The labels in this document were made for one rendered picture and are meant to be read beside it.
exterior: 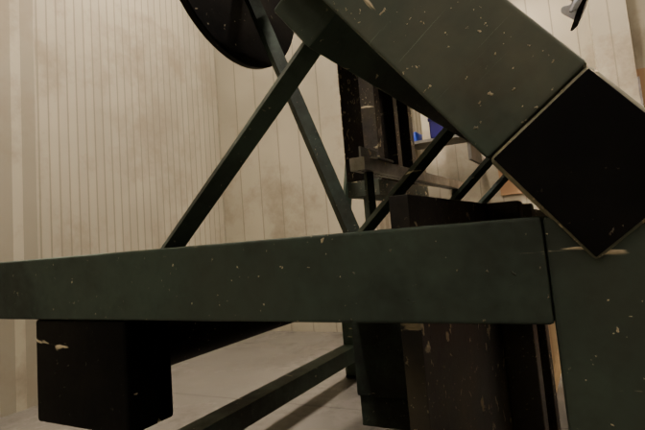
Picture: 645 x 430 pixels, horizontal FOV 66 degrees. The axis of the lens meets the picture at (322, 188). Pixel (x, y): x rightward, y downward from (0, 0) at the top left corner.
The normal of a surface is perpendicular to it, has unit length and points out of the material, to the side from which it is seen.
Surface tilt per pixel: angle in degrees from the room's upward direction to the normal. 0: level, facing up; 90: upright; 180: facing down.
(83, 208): 90
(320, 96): 90
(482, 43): 90
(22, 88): 90
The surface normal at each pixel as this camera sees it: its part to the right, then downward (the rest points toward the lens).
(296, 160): -0.46, -0.05
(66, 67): 0.88, -0.12
